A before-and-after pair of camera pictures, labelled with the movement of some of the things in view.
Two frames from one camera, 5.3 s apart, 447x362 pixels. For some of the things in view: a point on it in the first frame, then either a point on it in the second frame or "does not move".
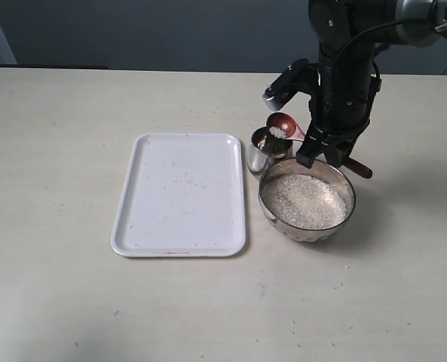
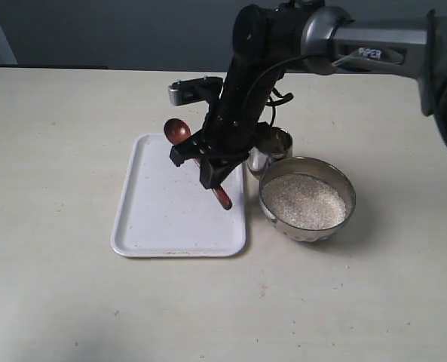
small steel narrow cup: x=264 y=149 does not move
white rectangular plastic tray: x=182 y=197 does not move
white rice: x=304 y=202 does not move
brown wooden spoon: x=281 y=126 -> x=176 y=130
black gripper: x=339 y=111 -> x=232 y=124
